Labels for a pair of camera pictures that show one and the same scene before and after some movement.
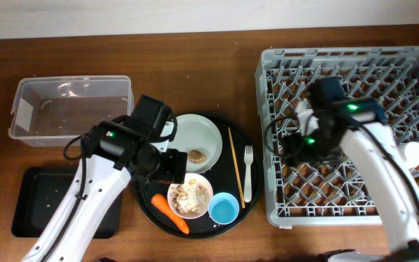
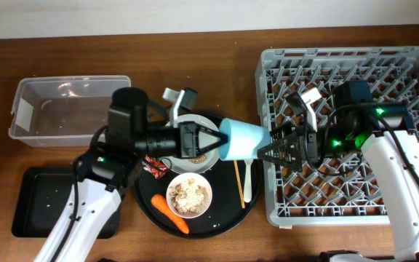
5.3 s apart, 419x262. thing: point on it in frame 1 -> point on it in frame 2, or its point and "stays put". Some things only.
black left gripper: [176, 167] -> [188, 132]
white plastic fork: [248, 158] stays put
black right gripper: [293, 151] stays put
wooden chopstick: [236, 169] stays put
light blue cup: [223, 208] -> [244, 139]
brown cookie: [196, 156] stays put
